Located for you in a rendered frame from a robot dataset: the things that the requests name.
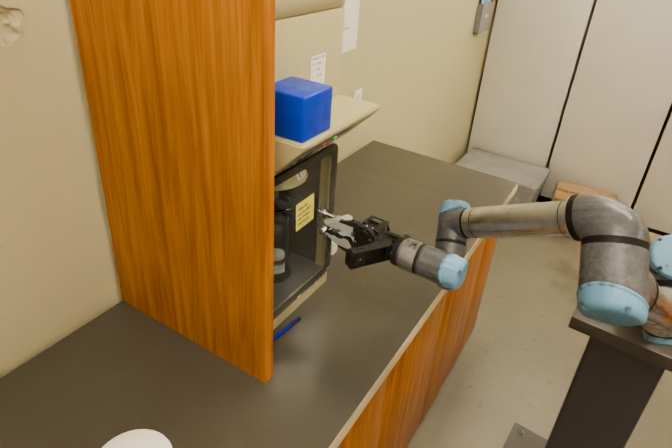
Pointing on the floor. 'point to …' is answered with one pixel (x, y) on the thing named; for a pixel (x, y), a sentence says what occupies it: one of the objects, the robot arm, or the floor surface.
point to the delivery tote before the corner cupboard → (529, 181)
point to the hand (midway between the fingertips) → (326, 227)
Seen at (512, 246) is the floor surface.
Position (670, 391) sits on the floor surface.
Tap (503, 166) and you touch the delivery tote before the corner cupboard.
